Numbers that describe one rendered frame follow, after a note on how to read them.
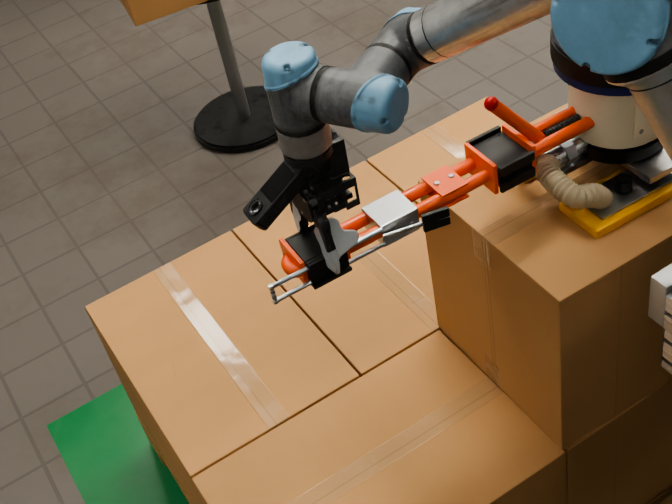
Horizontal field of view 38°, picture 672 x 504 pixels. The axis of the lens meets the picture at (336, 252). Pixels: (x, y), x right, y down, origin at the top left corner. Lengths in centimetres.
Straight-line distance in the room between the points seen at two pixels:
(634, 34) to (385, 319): 124
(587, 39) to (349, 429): 112
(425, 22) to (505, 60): 256
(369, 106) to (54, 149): 282
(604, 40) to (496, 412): 107
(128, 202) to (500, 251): 210
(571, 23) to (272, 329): 130
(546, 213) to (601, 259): 14
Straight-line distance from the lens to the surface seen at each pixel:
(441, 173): 160
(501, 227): 170
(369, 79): 126
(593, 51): 103
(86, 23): 478
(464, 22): 127
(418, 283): 219
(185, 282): 234
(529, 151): 161
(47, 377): 306
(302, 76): 129
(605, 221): 168
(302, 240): 151
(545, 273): 162
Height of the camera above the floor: 209
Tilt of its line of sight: 42 degrees down
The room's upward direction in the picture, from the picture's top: 13 degrees counter-clockwise
